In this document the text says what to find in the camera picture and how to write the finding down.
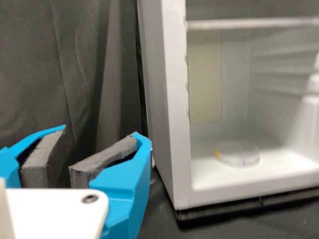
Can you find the black platform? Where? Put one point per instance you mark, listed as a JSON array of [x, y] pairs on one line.
[[224, 210]]

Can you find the white incubator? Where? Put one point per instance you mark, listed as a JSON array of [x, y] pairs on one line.
[[169, 99]]

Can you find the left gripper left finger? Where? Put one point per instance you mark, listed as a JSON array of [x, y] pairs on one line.
[[15, 159]]

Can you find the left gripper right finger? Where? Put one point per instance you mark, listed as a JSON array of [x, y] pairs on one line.
[[124, 184]]

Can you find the petri dish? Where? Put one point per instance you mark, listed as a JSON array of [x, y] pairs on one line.
[[236, 155]]

